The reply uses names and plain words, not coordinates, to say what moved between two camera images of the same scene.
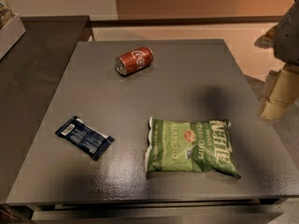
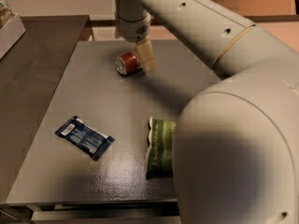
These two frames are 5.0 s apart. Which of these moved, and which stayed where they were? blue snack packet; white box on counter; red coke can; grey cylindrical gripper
Moved: grey cylindrical gripper
Stayed: red coke can; blue snack packet; white box on counter
